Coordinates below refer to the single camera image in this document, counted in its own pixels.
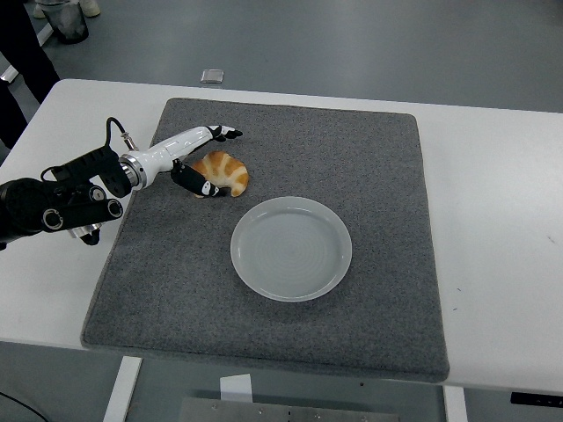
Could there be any grey metal plate with screws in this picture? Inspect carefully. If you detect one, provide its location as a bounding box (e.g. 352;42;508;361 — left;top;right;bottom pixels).
178;397;402;422

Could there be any golden croissant bread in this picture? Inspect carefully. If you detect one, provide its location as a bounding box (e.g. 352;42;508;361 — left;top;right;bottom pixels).
189;149;251;200

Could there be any grey felt mat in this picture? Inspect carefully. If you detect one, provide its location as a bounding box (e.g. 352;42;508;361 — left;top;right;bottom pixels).
80;97;451;383

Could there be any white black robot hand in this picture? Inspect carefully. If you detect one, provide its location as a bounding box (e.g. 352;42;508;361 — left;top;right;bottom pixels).
139;124;244;199

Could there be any round light grey plate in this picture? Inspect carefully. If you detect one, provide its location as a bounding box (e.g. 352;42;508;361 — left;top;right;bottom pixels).
230;195;354;303

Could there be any person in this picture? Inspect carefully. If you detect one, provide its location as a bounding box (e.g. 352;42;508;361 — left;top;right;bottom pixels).
0;0;62;150

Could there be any black table control panel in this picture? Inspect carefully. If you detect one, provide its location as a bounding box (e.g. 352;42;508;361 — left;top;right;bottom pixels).
509;389;563;405

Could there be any thin black floor cable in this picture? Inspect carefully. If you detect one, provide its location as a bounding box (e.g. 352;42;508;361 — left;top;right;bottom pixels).
0;389;48;422

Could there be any dark mesh waste bin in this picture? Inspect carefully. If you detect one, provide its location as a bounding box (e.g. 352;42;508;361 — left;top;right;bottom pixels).
43;0;90;44

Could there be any white table leg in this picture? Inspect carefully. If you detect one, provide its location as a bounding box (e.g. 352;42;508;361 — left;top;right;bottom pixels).
101;354;144;422
442;384;470;422

